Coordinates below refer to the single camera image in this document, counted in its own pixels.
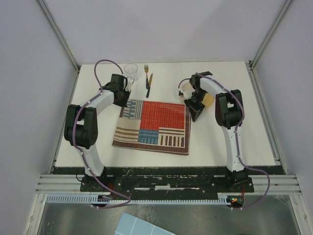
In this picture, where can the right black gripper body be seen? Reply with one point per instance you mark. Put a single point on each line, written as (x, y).
(195, 101)

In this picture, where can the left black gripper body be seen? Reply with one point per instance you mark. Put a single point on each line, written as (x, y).
(124, 96)

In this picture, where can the cream yellow ceramic plate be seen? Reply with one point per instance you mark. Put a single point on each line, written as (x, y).
(207, 100)

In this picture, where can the clear drinking glass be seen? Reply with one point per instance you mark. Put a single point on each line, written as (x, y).
(131, 70)

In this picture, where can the green handled fork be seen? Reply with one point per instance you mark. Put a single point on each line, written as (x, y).
(146, 69)

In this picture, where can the patchwork patterned placemat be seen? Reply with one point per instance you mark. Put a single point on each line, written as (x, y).
(153, 126)

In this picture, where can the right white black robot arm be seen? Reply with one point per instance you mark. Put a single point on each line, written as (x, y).
(229, 115)

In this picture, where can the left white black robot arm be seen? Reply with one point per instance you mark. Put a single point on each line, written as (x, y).
(81, 126)

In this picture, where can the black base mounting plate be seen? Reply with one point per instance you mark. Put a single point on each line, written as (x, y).
(166, 183)

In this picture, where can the blue tiled board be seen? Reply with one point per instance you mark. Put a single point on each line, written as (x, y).
(131, 225)

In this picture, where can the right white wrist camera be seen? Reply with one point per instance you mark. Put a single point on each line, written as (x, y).
(184, 95)

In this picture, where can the light blue cable duct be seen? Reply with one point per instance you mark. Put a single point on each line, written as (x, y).
(100, 199)

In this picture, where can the left aluminium frame post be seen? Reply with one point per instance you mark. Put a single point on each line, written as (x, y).
(57, 32)

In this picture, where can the aluminium frame post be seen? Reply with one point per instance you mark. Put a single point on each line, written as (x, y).
(280, 15)
(57, 32)

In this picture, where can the aluminium front frame rail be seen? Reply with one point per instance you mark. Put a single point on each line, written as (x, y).
(68, 184)

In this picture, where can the right aluminium frame post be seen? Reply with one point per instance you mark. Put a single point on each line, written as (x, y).
(280, 15)

